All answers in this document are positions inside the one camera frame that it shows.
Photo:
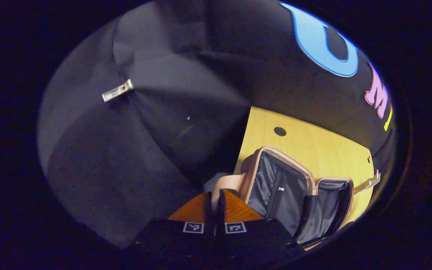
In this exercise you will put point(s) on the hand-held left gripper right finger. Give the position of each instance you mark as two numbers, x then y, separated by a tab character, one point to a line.
221	213

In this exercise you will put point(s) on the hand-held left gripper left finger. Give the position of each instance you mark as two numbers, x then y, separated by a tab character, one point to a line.
209	213

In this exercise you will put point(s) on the pink suitcase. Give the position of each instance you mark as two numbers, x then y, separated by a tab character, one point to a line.
272	176

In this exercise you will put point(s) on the black backdrop cloth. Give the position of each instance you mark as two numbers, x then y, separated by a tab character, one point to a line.
201	75

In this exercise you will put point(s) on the silver metal clip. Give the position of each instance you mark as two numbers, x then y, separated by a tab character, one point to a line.
368	182
117	90

